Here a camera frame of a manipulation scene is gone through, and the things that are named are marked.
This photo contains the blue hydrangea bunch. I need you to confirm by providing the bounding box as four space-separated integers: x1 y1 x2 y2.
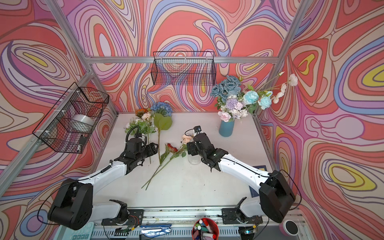
210 76 262 121

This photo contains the clear glass vase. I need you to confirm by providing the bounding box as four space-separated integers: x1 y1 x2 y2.
188 150 201 165

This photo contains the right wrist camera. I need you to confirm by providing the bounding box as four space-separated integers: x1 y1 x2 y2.
194 126 202 135

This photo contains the peach carnation stem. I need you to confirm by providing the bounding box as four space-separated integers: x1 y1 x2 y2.
142 135 193 189

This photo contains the teal calculator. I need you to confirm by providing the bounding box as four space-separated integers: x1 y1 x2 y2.
54 222 95 240

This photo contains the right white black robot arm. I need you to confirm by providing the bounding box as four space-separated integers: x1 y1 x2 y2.
187 133 296 223

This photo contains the pink rose stem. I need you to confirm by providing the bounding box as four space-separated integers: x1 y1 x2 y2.
218 111 232 123

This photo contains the left wire basket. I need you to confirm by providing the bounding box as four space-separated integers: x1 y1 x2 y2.
33 83 110 154

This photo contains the red pen cup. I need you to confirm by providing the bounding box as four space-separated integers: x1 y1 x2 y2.
192 218 220 240

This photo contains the silver tape roll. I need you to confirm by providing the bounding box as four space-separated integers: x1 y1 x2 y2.
70 114 95 133

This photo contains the teal ceramic vase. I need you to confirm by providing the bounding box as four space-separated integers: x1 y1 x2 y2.
219 121 235 137

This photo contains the red flower stem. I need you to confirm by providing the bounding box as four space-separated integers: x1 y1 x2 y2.
143 143 178 190

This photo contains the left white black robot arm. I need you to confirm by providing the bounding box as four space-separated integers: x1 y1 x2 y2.
48 137 159 230

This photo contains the blue hydrangea stem with leaves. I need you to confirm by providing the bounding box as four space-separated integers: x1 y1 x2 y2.
151 102 173 165

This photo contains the orange flower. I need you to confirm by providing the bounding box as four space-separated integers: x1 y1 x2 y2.
135 109 149 118

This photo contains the back wire basket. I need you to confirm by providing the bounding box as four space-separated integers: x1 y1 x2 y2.
151 51 217 86

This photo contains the green white filler bunch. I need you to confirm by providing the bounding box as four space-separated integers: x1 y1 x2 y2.
125 113 157 145

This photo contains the wire basket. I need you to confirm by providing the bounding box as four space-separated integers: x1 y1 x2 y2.
33 83 110 154
151 51 217 86

